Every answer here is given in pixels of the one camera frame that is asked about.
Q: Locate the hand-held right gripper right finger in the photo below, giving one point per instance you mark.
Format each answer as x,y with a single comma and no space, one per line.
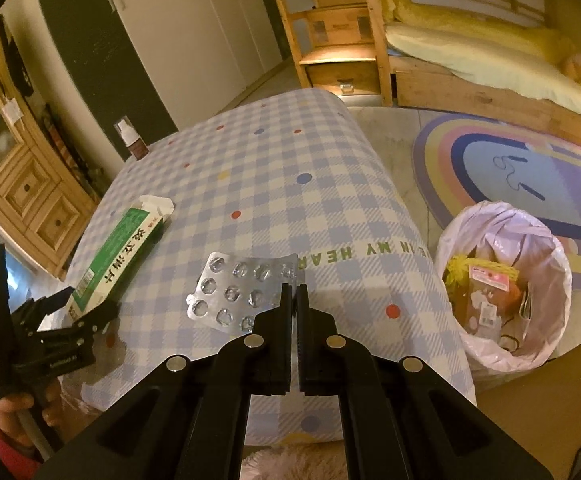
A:
304,320

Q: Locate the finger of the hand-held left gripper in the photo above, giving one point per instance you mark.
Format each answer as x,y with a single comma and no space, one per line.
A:
40,310
98,317

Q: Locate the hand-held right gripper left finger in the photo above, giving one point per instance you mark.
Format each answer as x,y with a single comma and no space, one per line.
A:
283,320

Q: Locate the silver blister pack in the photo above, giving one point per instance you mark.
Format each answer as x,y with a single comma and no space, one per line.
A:
235,285

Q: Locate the green medicine box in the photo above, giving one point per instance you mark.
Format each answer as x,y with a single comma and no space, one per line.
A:
120,245

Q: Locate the yellow knit hat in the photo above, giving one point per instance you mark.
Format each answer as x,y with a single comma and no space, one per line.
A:
458,275

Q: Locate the clear packet with pink label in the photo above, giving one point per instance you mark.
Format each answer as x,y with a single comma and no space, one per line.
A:
485,305

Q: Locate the bin with pink bag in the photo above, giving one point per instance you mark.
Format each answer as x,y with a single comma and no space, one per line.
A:
555,280

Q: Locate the person's left forearm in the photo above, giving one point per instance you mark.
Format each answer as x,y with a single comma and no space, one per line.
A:
0,447

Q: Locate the person's left hand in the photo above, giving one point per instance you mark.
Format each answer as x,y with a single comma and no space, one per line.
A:
10,410

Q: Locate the wooden glass-door cabinet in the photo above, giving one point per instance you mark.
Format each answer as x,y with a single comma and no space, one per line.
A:
25,185

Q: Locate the blue checked tablecloth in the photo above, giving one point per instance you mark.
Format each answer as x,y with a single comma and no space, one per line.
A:
295,160

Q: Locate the row of dark items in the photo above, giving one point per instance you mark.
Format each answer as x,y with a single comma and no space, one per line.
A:
70,150

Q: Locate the brown bottle with white cap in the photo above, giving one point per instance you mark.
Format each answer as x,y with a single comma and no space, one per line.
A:
135,147

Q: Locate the white paper note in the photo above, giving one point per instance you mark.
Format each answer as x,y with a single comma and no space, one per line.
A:
11,111

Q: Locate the rainbow rug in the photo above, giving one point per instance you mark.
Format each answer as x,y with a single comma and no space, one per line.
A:
495,160

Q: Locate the dark grey wardrobe door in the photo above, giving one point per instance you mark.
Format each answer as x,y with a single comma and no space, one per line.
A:
95,60

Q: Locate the wooden bunk bed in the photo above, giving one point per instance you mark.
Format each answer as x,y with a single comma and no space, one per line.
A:
470,95

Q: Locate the wooden stair drawer unit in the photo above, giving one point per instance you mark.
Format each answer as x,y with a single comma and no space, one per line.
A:
340,25

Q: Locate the white wardrobe with round holes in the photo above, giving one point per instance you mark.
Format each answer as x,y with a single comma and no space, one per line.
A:
195,35

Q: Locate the pale yellow bedsheet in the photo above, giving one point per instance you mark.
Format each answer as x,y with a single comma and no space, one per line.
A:
470,52

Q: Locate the yellow quilt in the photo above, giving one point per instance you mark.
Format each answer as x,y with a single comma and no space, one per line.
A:
470,17

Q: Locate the dark wall hanging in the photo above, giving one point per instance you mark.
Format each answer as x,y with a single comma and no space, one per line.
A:
15,60

